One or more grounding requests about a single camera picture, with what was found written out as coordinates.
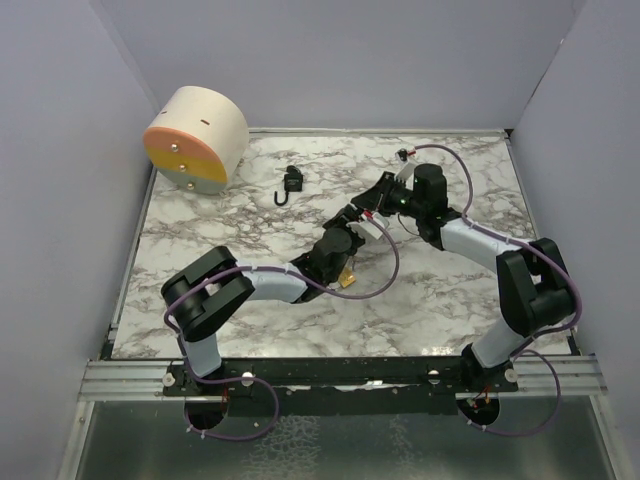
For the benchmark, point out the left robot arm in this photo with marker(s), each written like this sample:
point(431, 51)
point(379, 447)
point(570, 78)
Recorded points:
point(205, 294)

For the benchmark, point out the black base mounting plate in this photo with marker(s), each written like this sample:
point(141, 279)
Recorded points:
point(334, 386)

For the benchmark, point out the brass padlock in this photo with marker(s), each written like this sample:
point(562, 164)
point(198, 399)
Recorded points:
point(346, 278)

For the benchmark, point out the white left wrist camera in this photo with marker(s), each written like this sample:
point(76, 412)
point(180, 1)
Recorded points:
point(367, 230)

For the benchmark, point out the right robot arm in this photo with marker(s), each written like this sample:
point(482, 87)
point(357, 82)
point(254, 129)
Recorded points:
point(533, 286)

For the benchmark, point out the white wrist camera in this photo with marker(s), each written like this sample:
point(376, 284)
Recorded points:
point(367, 230)
point(407, 162)

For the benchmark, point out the aluminium frame rail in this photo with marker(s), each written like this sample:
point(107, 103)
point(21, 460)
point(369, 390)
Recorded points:
point(123, 380)

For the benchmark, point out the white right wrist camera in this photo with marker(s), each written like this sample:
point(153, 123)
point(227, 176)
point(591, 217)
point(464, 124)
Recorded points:
point(407, 162)

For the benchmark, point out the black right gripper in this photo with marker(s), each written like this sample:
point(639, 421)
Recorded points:
point(377, 196)

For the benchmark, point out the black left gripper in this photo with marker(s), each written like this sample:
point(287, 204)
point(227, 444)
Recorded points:
point(340, 224)

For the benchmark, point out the cream cylinder with coloured face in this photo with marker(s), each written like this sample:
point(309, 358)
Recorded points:
point(197, 140)

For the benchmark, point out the black Kaijing padlock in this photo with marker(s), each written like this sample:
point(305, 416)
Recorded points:
point(293, 182)

